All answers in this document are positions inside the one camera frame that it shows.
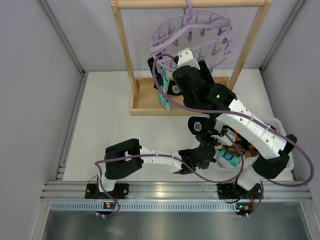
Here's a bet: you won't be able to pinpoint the mint white sock in basket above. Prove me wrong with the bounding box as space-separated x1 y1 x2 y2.
218 150 241 169

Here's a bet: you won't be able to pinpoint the white plastic basket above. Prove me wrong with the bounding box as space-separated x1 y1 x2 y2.
215 117 294 173

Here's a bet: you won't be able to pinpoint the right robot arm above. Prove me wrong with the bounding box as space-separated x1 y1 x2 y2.
172 56 297 191

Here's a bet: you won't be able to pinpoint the brown striped sock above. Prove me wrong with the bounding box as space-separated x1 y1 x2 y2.
221 144 245 157

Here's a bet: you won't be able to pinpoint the red yellow argyle sock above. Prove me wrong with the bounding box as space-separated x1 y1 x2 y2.
232 130 257 152

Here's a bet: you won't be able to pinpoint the black sock grey patch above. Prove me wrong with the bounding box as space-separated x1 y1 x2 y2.
147 57 182 96

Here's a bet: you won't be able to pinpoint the black sock blue accents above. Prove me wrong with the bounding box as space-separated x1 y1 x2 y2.
187 116 217 135

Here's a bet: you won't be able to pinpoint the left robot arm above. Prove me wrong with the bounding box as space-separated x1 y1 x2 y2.
86 133 220 199

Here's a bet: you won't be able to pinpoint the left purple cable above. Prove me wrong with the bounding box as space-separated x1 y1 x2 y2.
94 132 245 216

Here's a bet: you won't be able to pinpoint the aluminium mounting rail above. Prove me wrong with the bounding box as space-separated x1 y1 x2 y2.
40 181 312 216

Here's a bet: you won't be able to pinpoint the mint green white sock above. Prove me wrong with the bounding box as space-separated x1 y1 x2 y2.
157 68 171 111

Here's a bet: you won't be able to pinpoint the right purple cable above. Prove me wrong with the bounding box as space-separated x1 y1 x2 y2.
152 53 315 217

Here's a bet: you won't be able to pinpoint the purple round clip hanger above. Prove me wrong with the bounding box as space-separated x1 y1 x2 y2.
149 6 234 71

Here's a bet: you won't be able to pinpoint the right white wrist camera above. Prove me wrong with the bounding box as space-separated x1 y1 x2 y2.
176 47 201 71

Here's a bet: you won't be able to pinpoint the wooden hanger rack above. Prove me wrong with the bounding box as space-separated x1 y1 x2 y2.
110 0 272 116

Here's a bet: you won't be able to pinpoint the purple cable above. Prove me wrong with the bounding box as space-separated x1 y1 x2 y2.
152 53 315 217
94 132 245 216

